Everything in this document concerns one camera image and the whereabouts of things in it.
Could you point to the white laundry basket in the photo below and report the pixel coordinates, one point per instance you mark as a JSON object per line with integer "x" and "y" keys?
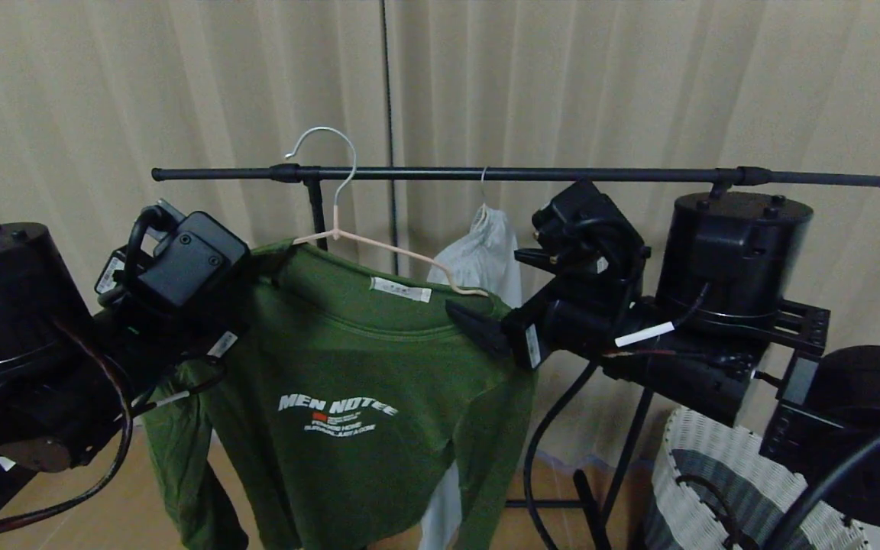
{"x": 684, "y": 496}

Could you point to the pale grey shorts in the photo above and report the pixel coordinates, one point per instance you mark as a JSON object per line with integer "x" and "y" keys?
{"x": 486, "y": 260}

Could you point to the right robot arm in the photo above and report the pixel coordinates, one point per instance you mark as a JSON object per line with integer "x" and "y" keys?
{"x": 730, "y": 252}

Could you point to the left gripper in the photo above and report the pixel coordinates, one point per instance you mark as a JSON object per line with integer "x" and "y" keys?
{"x": 195, "y": 336}

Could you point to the pink clothes hanger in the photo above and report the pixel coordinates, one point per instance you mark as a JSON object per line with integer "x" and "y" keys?
{"x": 481, "y": 218}
{"x": 336, "y": 221}

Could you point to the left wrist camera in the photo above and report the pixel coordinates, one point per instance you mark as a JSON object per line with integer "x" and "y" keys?
{"x": 192, "y": 260}

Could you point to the green garment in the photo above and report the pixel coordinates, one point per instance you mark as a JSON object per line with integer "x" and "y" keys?
{"x": 348, "y": 359}

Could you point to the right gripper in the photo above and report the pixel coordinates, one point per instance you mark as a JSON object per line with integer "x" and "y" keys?
{"x": 570, "y": 328}

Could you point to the black clothes rack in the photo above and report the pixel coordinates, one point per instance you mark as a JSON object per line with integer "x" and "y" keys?
{"x": 562, "y": 174}

